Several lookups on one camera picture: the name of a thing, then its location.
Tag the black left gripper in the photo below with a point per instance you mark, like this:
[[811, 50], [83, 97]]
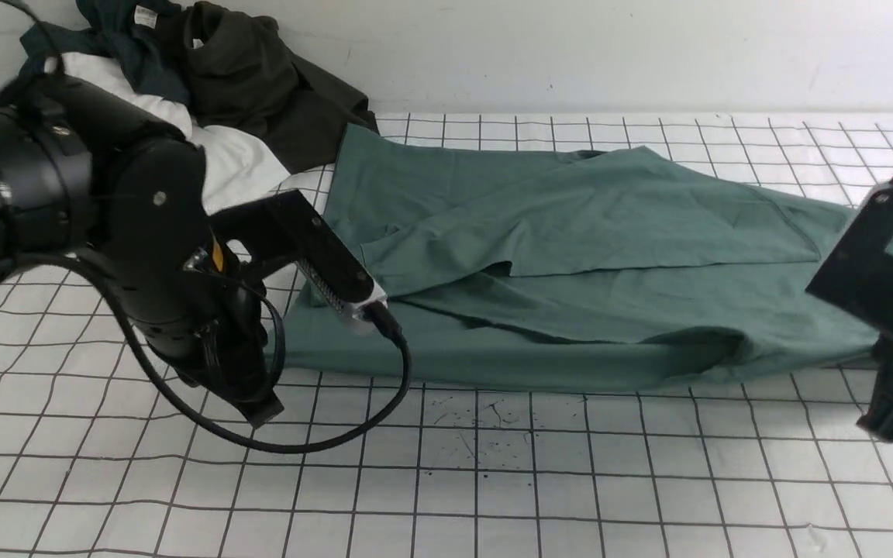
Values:
[[178, 285]]

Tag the green long-sleeved shirt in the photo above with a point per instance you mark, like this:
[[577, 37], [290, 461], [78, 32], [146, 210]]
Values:
[[588, 271]]

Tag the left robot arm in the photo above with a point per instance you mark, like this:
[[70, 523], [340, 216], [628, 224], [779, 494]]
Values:
[[91, 180]]

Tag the white grid-pattern table cloth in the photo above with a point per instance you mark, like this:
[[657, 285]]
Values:
[[94, 463]]

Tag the white garment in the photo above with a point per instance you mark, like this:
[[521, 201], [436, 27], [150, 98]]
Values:
[[221, 167]]

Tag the dark olive garment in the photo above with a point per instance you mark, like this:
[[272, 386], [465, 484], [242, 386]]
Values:
[[242, 75]]

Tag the dark teal garment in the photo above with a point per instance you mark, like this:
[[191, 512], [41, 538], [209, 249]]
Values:
[[123, 31]]

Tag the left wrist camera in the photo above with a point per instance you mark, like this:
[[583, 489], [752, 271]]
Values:
[[285, 230]]

